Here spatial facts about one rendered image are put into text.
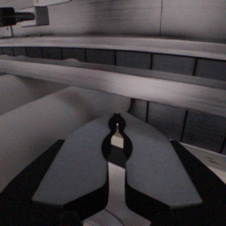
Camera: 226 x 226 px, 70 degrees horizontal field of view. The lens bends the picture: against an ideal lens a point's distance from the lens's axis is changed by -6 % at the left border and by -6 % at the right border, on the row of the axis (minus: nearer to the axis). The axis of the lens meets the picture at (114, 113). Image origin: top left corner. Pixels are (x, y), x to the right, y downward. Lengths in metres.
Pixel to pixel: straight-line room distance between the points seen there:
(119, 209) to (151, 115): 0.19
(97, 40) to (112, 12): 0.06
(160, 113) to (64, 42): 0.14
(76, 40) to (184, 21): 0.12
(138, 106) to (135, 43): 0.06
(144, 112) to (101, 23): 0.13
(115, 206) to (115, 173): 0.08
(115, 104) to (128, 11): 0.12
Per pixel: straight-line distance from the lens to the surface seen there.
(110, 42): 0.18
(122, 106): 0.16
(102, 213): 0.35
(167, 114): 0.17
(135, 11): 0.22
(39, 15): 0.23
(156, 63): 0.16
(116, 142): 0.17
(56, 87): 0.16
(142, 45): 0.17
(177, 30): 0.21
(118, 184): 0.28
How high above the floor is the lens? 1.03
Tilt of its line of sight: 49 degrees down
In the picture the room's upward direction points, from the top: 128 degrees counter-clockwise
